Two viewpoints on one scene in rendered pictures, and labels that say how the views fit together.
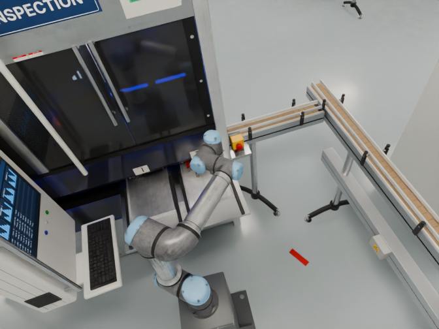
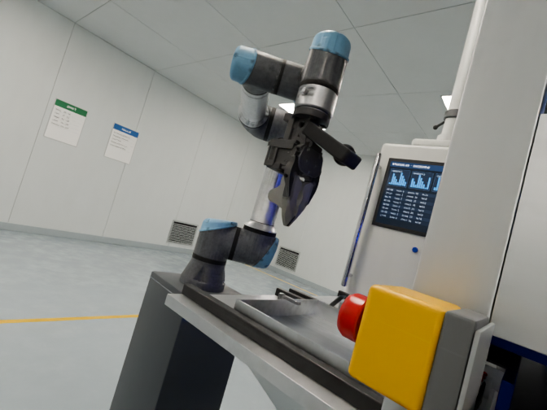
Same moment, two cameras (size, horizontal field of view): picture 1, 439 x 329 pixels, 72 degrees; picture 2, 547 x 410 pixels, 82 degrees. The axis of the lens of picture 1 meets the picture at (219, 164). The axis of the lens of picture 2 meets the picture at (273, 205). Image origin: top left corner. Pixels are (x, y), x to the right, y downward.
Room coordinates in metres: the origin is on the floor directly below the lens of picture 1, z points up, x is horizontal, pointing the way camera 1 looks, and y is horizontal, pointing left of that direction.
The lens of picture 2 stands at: (1.35, -0.40, 1.05)
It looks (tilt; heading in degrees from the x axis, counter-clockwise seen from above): 3 degrees up; 138
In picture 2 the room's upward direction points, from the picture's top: 16 degrees clockwise
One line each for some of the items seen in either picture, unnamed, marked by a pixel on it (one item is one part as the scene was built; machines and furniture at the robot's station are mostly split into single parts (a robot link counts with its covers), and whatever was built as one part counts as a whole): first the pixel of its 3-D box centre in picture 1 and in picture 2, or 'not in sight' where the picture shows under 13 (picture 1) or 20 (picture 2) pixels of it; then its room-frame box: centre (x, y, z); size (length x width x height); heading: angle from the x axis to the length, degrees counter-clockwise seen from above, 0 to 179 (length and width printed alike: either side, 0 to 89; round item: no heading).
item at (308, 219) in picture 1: (333, 207); not in sight; (1.16, -0.85, 0.07); 0.50 x 0.08 x 0.14; 97
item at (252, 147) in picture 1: (253, 170); not in sight; (1.41, -0.25, 0.46); 0.09 x 0.09 x 0.77; 7
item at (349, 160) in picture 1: (342, 180); not in sight; (1.16, -0.85, 0.46); 0.09 x 0.09 x 0.77; 7
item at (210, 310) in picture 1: (201, 299); (206, 270); (0.43, 0.21, 0.84); 0.15 x 0.15 x 0.10
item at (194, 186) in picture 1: (205, 179); (357, 347); (1.09, 0.10, 0.90); 0.34 x 0.26 x 0.04; 6
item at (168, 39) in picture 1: (161, 89); not in sight; (1.20, 0.20, 1.51); 0.43 x 0.01 x 0.59; 97
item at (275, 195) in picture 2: not in sight; (280, 198); (0.93, -0.01, 1.10); 0.06 x 0.03 x 0.09; 7
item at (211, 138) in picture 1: (212, 143); (325, 67); (0.93, 0.01, 1.37); 0.09 x 0.08 x 0.11; 143
